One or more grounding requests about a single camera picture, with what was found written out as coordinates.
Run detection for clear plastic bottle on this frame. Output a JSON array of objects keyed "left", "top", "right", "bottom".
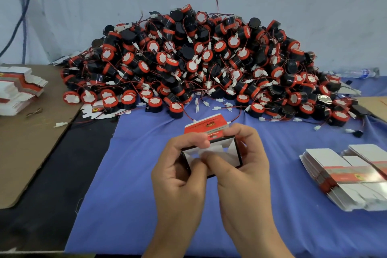
[{"left": 331, "top": 67, "right": 381, "bottom": 80}]

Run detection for dark wall cables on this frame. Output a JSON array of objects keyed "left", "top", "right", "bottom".
[{"left": 0, "top": 0, "right": 37, "bottom": 65}]

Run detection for orange white paper box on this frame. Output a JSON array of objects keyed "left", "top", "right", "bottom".
[{"left": 181, "top": 114, "right": 244, "bottom": 178}]

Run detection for pile of black red buzzers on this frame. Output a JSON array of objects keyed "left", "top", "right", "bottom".
[{"left": 60, "top": 4, "right": 364, "bottom": 127}]

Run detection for brown cardboard sheet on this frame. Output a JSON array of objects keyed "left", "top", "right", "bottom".
[
  {"left": 0, "top": 64, "right": 82, "bottom": 210},
  {"left": 357, "top": 96, "right": 387, "bottom": 124}
]

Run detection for stack of paper boxes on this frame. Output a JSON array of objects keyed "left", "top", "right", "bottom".
[
  {"left": 0, "top": 65, "right": 49, "bottom": 117},
  {"left": 299, "top": 144, "right": 387, "bottom": 212}
]

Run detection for person's right hand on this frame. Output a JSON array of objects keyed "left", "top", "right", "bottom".
[{"left": 201, "top": 123, "right": 280, "bottom": 243}]

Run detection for blue cloth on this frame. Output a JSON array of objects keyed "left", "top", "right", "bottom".
[{"left": 64, "top": 76, "right": 387, "bottom": 258}]

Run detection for person's left hand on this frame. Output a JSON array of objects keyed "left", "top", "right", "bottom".
[{"left": 151, "top": 132, "right": 211, "bottom": 237}]

